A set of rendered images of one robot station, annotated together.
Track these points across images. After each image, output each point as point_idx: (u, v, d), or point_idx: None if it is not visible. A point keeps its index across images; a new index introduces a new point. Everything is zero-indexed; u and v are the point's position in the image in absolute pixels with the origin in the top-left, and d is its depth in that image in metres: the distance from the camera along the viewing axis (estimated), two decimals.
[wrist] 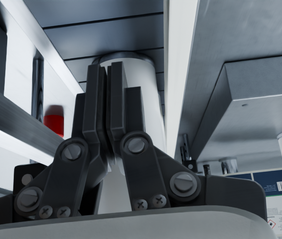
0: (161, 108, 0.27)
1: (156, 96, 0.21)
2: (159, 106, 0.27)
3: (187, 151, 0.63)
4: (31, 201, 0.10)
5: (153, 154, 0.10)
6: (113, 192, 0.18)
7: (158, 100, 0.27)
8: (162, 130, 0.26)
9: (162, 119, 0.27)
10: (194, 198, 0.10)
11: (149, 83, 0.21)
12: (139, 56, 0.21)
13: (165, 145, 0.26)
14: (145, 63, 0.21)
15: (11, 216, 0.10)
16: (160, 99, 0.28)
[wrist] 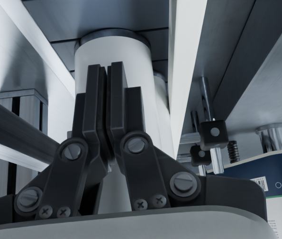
0: (162, 93, 0.22)
1: (153, 85, 0.18)
2: (156, 91, 0.22)
3: (208, 105, 0.35)
4: (31, 201, 0.10)
5: (153, 154, 0.10)
6: (102, 198, 0.14)
7: (156, 84, 0.22)
8: (160, 120, 0.21)
9: (164, 106, 0.22)
10: (194, 198, 0.10)
11: (146, 69, 0.17)
12: (135, 35, 0.18)
13: (165, 138, 0.21)
14: (141, 45, 0.18)
15: (11, 216, 0.10)
16: (162, 82, 0.23)
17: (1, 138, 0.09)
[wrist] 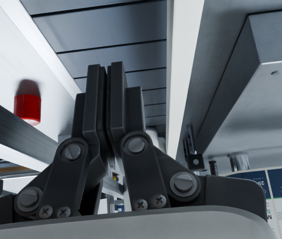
0: (162, 149, 0.42)
1: None
2: (159, 148, 0.41)
3: (192, 143, 0.54)
4: (31, 201, 0.10)
5: (153, 154, 0.10)
6: None
7: (159, 144, 0.42)
8: None
9: None
10: (194, 198, 0.10)
11: (155, 144, 0.37)
12: (150, 128, 0.37)
13: None
14: (153, 133, 0.37)
15: (11, 216, 0.10)
16: (163, 142, 0.42)
17: (111, 188, 0.29)
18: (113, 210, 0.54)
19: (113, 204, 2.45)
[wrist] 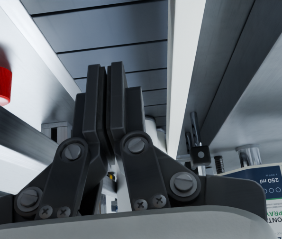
0: (161, 142, 0.37)
1: (157, 144, 0.33)
2: (158, 141, 0.37)
3: (196, 133, 0.47)
4: (31, 201, 0.10)
5: (153, 154, 0.10)
6: None
7: (158, 136, 0.37)
8: None
9: (163, 150, 0.37)
10: (194, 198, 0.10)
11: (154, 136, 0.32)
12: (148, 118, 0.32)
13: None
14: (151, 123, 0.33)
15: (11, 216, 0.10)
16: (162, 134, 0.37)
17: None
18: (105, 211, 0.47)
19: (112, 205, 2.37)
